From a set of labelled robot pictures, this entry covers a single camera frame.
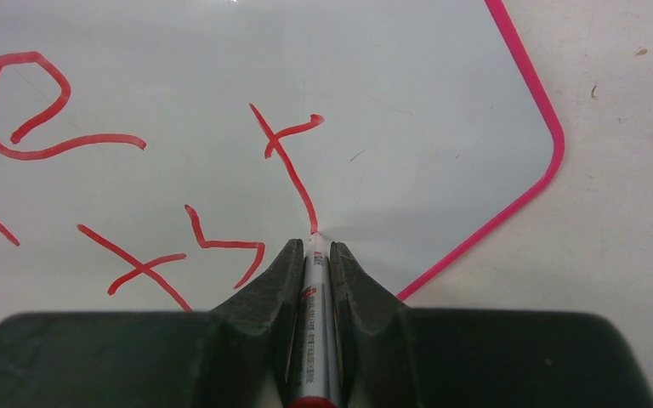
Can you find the pink framed whiteboard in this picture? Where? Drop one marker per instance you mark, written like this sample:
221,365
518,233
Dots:
157,155

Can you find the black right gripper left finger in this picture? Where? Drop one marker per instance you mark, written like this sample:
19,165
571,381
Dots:
218,358

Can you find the red whiteboard marker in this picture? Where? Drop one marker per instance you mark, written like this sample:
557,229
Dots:
314,378

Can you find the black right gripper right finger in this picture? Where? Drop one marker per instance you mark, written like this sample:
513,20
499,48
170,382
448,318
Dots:
394,355

